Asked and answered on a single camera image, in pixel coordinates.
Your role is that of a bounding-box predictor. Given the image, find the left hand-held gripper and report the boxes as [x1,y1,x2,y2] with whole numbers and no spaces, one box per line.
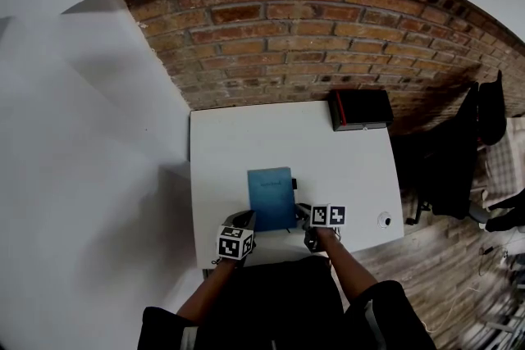
[216,211,258,261]

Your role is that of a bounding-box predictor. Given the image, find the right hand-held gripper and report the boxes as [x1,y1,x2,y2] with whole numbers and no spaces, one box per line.
[294,203,346,253]

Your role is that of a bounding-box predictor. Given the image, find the black and white marker pen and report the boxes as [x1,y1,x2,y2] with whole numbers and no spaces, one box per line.
[290,177,305,212]

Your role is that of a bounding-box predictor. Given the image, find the blue notebook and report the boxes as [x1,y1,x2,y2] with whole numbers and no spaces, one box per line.
[246,166,299,234]

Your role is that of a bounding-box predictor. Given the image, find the black storage box red edge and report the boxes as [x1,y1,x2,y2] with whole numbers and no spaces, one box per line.
[327,89,395,133]

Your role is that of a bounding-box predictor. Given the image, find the person's right forearm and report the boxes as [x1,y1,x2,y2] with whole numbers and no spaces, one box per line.
[315,229,378,307]

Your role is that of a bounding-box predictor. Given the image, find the person's left forearm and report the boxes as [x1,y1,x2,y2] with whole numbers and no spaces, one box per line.
[176,260,243,327]

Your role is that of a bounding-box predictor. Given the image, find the white table top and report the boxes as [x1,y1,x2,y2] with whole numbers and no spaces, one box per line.
[188,100,405,280]

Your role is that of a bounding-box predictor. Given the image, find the black office chair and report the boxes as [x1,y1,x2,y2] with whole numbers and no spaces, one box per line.
[393,69,508,225]

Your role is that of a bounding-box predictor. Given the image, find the person's black clothing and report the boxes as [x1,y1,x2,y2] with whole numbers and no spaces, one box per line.
[137,256,438,350]

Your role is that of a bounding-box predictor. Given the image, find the checked cloth covered table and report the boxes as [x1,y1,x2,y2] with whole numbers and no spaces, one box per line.
[479,116,525,202]

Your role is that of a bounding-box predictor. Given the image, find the white cable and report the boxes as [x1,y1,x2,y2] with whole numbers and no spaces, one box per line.
[424,286,481,334]

